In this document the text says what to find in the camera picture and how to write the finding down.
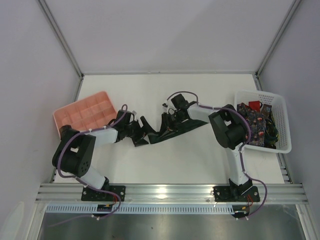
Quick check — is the dark green tie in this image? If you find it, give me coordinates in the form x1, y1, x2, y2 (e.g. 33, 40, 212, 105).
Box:
147, 119, 208, 144

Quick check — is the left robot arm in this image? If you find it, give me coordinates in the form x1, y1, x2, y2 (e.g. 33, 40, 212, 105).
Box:
52, 110, 148, 192

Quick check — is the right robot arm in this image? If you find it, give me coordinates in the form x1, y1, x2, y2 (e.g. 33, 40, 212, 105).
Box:
157, 91, 253, 199

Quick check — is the pink compartment tray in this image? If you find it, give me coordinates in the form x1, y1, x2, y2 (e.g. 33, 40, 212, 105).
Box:
53, 91, 117, 132

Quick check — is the rolled dark brown tie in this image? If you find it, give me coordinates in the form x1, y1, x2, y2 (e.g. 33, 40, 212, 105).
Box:
59, 124, 72, 138

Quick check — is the red tie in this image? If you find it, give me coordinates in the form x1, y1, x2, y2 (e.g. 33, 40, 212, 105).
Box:
248, 100, 262, 112

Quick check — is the floral navy tie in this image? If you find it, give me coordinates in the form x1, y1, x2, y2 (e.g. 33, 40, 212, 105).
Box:
237, 102, 266, 147

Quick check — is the brown patterned tie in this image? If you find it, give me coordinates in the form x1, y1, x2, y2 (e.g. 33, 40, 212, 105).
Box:
260, 104, 272, 121

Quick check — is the white plastic basket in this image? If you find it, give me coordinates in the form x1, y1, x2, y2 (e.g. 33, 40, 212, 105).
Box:
234, 90, 292, 154

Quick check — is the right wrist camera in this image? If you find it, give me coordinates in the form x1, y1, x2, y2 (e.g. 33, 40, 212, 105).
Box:
162, 99, 174, 112

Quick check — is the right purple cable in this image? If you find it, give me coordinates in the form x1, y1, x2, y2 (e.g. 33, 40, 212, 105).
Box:
166, 91, 268, 220

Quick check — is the purple cable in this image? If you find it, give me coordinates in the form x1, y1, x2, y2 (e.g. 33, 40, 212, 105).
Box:
56, 104, 129, 188
166, 91, 268, 220

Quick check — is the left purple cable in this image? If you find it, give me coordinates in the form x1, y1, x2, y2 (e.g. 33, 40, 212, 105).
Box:
56, 104, 129, 188

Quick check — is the white slotted cable duct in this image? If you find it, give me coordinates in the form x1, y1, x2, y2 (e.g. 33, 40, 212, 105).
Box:
45, 203, 234, 215

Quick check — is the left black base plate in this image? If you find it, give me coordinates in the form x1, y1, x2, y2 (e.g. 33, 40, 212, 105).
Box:
81, 185, 126, 202

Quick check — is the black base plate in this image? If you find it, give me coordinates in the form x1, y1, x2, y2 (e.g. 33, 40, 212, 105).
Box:
213, 185, 261, 203
81, 185, 126, 202

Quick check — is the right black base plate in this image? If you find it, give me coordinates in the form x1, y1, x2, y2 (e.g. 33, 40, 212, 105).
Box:
213, 185, 261, 203

